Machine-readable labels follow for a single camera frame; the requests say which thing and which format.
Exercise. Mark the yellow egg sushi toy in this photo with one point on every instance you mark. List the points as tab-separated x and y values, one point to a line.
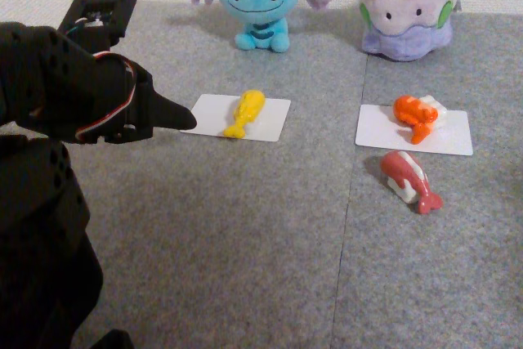
247	110

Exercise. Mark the orange shrimp sushi toy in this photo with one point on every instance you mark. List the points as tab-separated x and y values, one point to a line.
412	114

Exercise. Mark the red tuna sushi toy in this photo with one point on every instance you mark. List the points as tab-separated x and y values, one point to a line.
404	173

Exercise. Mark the purple Goomy plush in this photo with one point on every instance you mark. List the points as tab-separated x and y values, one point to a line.
408	10

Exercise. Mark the white rectangular card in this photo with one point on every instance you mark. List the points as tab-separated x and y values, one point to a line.
449	136
204	116

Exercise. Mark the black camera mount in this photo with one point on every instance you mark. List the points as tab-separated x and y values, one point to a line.
118	10

